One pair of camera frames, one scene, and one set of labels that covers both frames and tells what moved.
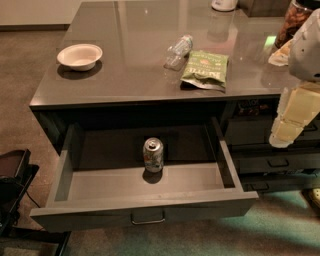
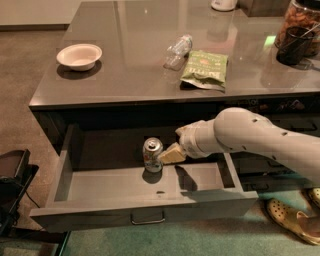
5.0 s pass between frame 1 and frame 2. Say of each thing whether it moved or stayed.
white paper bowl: stayed
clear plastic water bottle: stayed
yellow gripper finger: moved
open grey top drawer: stayed
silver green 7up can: stayed
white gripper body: moved
